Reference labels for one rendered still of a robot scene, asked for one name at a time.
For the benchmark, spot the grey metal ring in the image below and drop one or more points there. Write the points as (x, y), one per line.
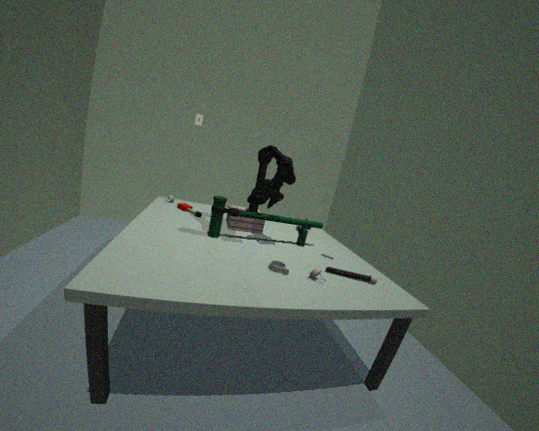
(281, 267)

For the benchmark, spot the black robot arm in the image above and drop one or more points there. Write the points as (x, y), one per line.
(285, 173)

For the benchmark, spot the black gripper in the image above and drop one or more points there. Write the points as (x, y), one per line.
(272, 194)

